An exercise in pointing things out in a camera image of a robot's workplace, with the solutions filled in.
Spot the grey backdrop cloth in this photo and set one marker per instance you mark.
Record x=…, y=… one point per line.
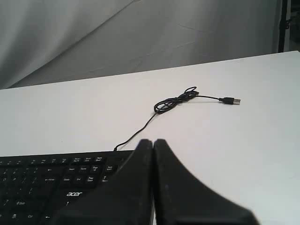
x=48, y=41

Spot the black stand pole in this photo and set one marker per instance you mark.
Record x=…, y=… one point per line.
x=284, y=26

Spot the black acer keyboard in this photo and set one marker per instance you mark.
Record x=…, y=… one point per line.
x=34, y=187

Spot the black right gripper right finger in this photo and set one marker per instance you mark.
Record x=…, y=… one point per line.
x=181, y=199

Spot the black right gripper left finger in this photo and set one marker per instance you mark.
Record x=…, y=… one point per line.
x=126, y=199

